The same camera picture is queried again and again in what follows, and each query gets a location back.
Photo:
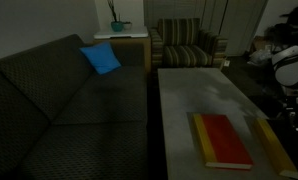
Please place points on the blue cushion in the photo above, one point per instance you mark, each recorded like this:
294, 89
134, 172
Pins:
101, 58

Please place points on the grey coffee table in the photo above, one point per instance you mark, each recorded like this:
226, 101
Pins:
202, 90

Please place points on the brown cardboard box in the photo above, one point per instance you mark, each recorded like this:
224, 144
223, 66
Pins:
260, 42

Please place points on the striped armchair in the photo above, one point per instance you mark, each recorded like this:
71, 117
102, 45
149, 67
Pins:
185, 53

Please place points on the teal pot with plant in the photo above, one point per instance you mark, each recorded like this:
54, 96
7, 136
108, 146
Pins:
116, 26

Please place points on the window blinds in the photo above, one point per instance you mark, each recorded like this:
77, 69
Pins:
172, 10

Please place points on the dark clutter pile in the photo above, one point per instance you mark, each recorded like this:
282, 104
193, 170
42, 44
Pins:
292, 26

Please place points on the white plastic bag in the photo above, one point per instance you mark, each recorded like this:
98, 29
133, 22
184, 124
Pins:
259, 56

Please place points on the red book with yellow spine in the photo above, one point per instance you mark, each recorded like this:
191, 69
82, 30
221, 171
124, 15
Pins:
225, 140

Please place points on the wooden side table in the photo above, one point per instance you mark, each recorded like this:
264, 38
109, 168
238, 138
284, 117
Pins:
132, 50

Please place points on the small white pot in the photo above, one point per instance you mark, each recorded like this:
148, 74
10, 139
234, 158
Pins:
127, 25

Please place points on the white closet doors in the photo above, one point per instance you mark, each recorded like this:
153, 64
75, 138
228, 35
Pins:
239, 26

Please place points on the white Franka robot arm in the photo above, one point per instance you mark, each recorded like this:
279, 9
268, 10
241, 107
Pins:
289, 65

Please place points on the dark grey patterned sofa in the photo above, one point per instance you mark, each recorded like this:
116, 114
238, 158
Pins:
72, 110

